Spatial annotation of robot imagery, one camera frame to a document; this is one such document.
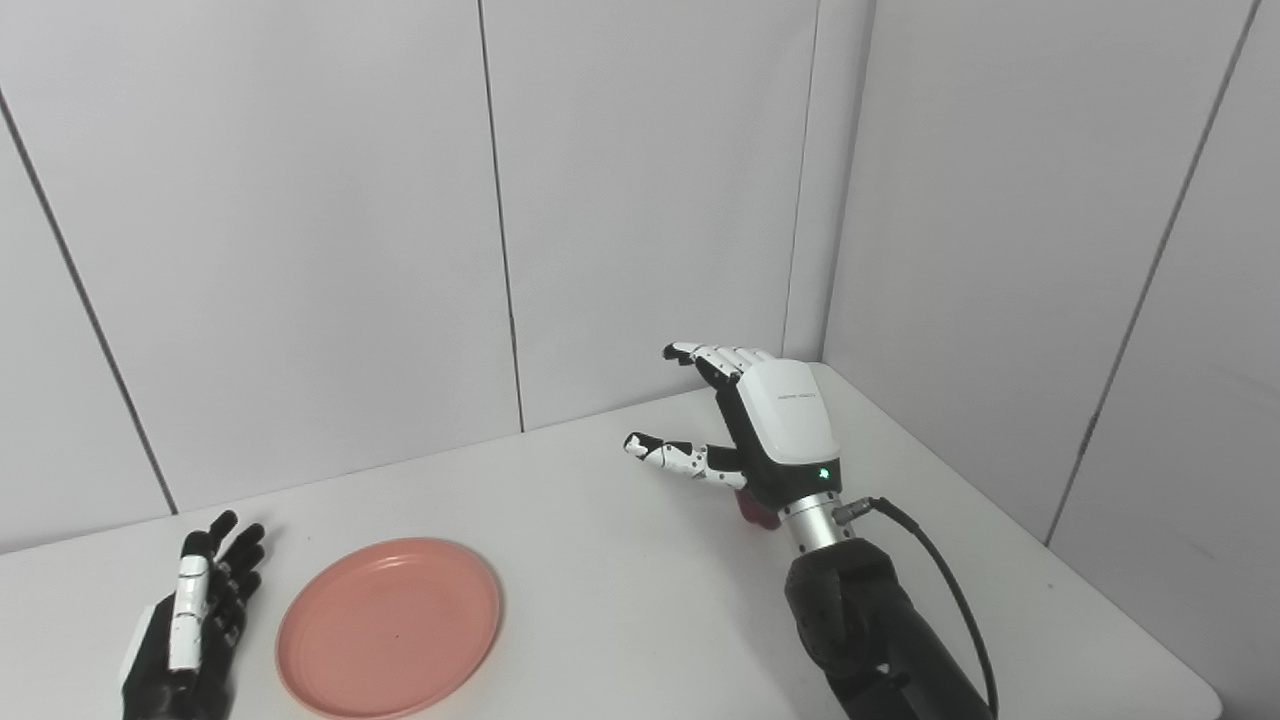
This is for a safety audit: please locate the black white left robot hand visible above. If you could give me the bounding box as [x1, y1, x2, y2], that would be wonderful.
[120, 510, 267, 720]

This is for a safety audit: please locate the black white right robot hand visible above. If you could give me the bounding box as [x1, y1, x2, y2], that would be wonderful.
[623, 341, 844, 514]

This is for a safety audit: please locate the red apple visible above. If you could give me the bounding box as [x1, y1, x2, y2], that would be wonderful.
[733, 486, 783, 530]

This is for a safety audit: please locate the pink plastic plate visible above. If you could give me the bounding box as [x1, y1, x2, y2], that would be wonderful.
[275, 538, 504, 720]

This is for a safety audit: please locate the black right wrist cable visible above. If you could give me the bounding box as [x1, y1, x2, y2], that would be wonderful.
[835, 496, 1001, 720]

